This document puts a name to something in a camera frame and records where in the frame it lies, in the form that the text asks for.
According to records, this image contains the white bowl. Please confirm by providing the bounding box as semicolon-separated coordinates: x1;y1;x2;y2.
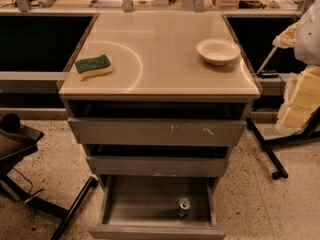
197;38;241;66

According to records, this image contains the grey middle drawer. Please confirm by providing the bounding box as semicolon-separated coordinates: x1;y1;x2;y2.
87;156;228;177

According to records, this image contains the grey bottom drawer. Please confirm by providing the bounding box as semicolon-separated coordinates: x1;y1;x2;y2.
88;175;227;240

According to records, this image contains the black chair left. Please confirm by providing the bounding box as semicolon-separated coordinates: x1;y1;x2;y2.
0;120;91;240

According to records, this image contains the grey drawer cabinet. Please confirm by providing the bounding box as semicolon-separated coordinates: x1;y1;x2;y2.
56;11;263;185

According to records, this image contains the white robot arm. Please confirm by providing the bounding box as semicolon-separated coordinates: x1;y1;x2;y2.
273;0;320;134

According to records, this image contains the grey top drawer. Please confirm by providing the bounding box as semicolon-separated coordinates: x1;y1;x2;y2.
68;118;246;146

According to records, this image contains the white pole with clamp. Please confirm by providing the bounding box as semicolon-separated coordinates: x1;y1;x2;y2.
256;46;278;76

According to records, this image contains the black stand base right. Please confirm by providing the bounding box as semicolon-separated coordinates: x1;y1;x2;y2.
246;108;320;180

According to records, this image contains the grey drawer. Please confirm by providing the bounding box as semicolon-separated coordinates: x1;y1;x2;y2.
88;175;227;240
68;118;246;146
87;156;228;177

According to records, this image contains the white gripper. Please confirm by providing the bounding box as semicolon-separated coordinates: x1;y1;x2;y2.
276;65;320;134

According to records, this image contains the silver redbull can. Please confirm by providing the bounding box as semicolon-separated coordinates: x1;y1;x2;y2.
178;197;191;218

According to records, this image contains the green yellow sponge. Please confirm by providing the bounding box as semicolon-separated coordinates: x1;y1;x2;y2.
75;54;112;81

